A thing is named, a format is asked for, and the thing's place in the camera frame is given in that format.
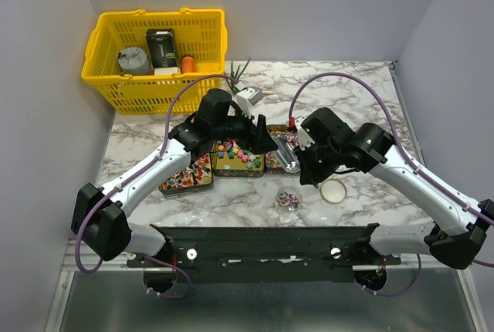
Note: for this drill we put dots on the yellow plastic shopping basket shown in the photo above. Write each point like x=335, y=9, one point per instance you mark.
x=199, y=33

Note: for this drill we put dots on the tin of rainbow lollipops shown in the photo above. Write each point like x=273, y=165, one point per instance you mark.
x=279, y=130

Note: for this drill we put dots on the grey crumpled can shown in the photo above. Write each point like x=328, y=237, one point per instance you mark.
x=133, y=61

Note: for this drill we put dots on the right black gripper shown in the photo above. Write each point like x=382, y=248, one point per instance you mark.
x=308, y=173

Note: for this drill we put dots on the tin of star candies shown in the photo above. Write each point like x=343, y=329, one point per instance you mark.
x=230, y=160

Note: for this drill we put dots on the silver metal scoop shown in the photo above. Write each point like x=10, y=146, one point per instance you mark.
x=286, y=156

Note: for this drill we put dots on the green onion sprig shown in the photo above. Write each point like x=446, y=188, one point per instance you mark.
x=238, y=79

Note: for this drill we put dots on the clear glass jar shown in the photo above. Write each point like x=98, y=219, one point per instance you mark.
x=288, y=199

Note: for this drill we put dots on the round jar lid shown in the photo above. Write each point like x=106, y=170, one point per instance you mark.
x=333, y=191

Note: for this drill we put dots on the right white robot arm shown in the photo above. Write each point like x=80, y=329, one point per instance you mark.
x=458, y=224

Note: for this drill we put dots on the black carton box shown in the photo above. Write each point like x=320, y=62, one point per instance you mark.
x=162, y=48

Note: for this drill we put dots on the tin of dark lollipops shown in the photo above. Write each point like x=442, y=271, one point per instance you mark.
x=196, y=177

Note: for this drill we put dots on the black mounting base rail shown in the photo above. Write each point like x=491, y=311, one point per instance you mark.
x=271, y=254

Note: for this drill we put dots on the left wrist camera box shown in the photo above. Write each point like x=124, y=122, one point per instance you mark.
x=247, y=98

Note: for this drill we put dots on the white box in basket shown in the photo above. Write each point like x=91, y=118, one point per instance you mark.
x=167, y=71

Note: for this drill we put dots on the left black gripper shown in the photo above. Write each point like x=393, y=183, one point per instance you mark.
x=257, y=140

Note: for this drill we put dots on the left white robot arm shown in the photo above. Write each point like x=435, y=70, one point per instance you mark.
x=101, y=213

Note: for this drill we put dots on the orange bottle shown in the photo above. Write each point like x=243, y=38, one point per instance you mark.
x=188, y=64

